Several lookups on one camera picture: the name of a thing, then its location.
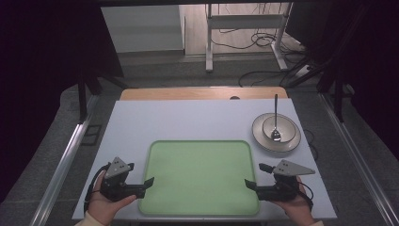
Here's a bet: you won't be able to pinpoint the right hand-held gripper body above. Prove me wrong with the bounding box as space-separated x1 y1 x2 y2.
255 158 316 202

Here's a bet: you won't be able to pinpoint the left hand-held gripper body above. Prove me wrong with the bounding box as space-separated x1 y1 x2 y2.
100 156 147 202

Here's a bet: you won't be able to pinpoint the person's left hand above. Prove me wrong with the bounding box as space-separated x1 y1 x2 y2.
87 170 138 226

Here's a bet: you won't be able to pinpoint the person's right hand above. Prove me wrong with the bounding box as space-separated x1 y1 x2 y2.
272 175 314 226

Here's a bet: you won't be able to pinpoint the beige ceramic plate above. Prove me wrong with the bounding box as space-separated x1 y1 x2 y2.
251 112 302 154

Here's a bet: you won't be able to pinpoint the beige ceramic bowl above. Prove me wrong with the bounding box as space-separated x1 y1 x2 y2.
262 115 297 144

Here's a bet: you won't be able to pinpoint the metal spoon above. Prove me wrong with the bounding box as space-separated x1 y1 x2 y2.
270 93 282 142

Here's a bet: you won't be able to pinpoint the green plastic tray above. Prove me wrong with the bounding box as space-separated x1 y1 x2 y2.
137 139 261 218

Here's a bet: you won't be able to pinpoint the white table board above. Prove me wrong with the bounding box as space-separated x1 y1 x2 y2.
72 98 338 221

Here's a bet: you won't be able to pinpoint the black stand leg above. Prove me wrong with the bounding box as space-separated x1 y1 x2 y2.
76 59 130 124
283 46 356 123

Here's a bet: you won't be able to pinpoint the wooden table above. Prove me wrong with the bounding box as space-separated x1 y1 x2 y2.
120 87 289 102

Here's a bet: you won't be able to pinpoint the white power strip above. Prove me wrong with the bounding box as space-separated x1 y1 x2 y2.
291 63 312 80

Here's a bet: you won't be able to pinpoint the black curtain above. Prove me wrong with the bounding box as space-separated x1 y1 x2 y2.
0 0 125 205
284 0 399 161

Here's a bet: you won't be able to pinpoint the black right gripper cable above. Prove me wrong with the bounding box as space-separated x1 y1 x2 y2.
295 180 315 212

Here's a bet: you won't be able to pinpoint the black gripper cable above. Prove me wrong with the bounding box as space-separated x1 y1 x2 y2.
295 180 315 212
83 163 111 215

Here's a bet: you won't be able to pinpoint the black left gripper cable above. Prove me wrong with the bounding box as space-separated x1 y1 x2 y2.
83 163 111 215

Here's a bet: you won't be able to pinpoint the black floor frame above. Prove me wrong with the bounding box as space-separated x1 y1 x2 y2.
81 123 104 147

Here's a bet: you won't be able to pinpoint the thin black cable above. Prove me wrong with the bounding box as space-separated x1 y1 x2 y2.
301 127 320 162

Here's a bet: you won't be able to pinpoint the aluminium rail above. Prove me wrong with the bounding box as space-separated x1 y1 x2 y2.
317 91 399 226
28 93 101 226

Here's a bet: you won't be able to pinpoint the black floor cables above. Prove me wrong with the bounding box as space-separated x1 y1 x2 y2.
209 3 314 89

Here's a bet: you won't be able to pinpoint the white wall panel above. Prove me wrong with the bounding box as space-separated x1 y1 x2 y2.
100 4 186 54

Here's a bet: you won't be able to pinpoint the white metal stand frame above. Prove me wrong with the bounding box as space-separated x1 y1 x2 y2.
204 2 294 73

